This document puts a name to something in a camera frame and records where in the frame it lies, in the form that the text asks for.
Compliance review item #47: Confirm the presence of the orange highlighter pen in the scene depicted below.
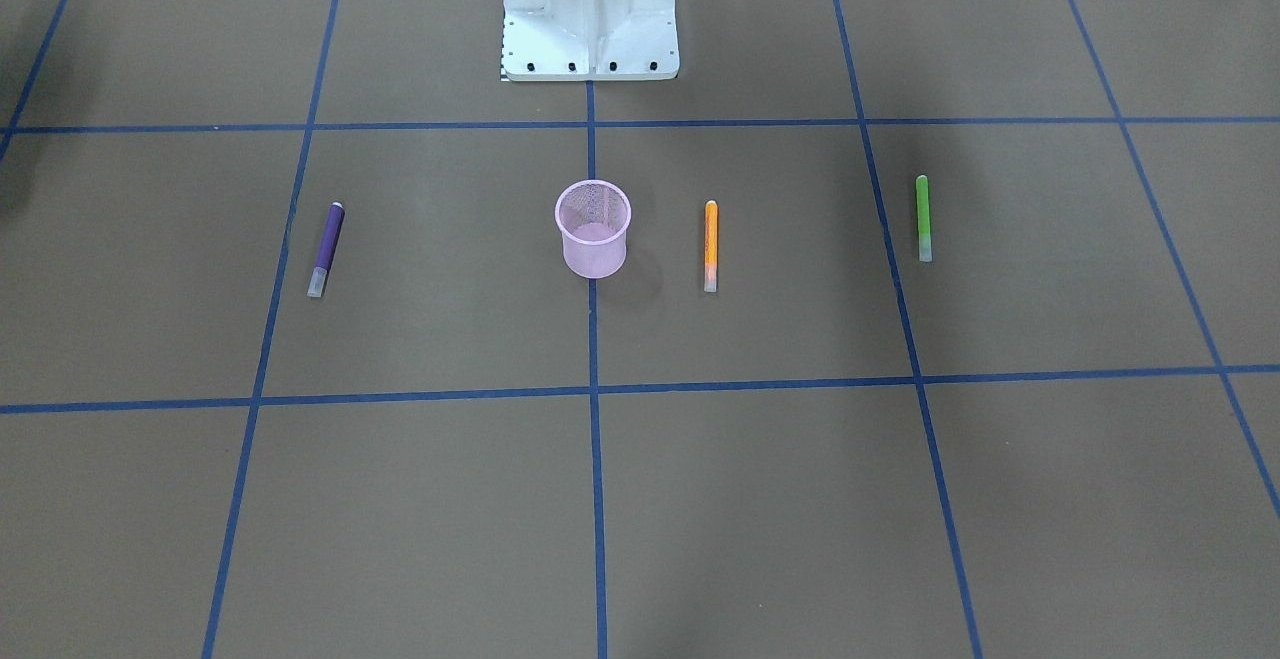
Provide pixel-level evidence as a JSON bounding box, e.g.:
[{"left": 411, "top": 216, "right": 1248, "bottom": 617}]
[{"left": 703, "top": 200, "right": 719, "bottom": 293}]

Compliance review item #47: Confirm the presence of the green highlighter pen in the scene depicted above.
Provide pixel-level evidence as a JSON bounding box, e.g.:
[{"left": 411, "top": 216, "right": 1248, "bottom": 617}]
[{"left": 915, "top": 173, "right": 933, "bottom": 264}]

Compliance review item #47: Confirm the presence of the purple highlighter pen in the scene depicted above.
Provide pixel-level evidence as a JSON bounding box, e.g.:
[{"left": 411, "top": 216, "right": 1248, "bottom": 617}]
[{"left": 306, "top": 202, "right": 346, "bottom": 299}]

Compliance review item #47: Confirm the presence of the pink mesh pen holder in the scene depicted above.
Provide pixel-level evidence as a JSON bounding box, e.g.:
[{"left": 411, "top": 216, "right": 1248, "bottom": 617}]
[{"left": 554, "top": 180, "right": 632, "bottom": 280}]

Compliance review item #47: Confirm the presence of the brown paper table cover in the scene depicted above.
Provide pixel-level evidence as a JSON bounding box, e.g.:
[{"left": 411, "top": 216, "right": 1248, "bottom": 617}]
[{"left": 3, "top": 0, "right": 1277, "bottom": 658}]

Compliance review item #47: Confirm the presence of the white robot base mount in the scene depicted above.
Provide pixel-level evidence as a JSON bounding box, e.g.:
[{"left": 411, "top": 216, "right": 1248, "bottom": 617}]
[{"left": 500, "top": 0, "right": 681, "bottom": 82}]

